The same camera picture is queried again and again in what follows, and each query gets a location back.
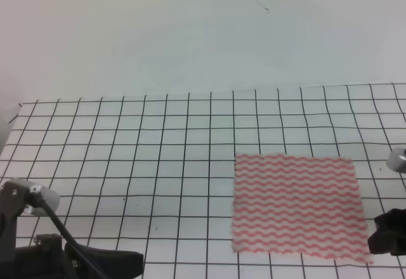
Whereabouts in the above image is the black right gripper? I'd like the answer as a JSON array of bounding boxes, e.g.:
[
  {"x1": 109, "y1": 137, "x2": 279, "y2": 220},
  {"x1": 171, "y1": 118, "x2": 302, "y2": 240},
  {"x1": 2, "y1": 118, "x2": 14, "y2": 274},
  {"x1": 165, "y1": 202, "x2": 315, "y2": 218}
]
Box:
[{"x1": 367, "y1": 209, "x2": 406, "y2": 256}]

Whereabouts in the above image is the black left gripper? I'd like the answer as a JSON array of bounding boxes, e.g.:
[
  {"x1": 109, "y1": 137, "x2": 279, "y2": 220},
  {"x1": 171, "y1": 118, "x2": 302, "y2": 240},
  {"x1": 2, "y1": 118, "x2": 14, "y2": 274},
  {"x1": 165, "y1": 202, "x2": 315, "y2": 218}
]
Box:
[{"x1": 12, "y1": 234, "x2": 143, "y2": 279}]

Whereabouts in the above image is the pink wavy striped towel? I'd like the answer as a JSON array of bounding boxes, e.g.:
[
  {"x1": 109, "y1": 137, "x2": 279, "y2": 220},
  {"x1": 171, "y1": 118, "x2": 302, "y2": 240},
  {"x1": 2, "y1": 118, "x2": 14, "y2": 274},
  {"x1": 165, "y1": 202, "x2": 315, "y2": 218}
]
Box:
[{"x1": 232, "y1": 153, "x2": 372, "y2": 264}]

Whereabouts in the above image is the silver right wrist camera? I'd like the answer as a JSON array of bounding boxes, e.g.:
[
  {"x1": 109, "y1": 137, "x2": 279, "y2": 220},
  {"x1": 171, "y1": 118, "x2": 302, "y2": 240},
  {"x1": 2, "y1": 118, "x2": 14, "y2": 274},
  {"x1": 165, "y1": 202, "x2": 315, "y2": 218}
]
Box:
[{"x1": 386, "y1": 147, "x2": 406, "y2": 174}]

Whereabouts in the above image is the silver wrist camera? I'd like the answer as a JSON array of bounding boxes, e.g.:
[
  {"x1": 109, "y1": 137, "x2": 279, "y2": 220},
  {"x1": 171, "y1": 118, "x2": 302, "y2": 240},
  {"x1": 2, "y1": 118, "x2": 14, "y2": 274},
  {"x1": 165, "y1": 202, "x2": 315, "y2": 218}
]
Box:
[
  {"x1": 386, "y1": 147, "x2": 406, "y2": 174},
  {"x1": 24, "y1": 181, "x2": 60, "y2": 217}
]

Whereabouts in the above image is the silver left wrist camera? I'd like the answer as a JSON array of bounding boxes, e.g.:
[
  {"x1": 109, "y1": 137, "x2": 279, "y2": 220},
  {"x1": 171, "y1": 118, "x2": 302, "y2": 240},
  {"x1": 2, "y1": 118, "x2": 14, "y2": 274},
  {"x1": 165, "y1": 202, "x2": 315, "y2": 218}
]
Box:
[{"x1": 24, "y1": 181, "x2": 60, "y2": 217}]

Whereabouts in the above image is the black left camera cable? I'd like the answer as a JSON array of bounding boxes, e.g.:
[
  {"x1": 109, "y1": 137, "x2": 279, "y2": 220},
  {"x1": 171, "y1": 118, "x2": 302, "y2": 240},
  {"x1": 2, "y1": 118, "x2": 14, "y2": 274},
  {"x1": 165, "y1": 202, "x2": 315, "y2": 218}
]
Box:
[{"x1": 30, "y1": 190, "x2": 110, "y2": 279}]

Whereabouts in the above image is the grey left camera bracket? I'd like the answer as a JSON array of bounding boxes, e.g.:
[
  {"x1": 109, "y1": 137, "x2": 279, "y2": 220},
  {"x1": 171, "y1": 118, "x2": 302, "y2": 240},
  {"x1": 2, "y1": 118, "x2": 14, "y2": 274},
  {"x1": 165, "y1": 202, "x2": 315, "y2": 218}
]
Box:
[{"x1": 1, "y1": 179, "x2": 32, "y2": 278}]

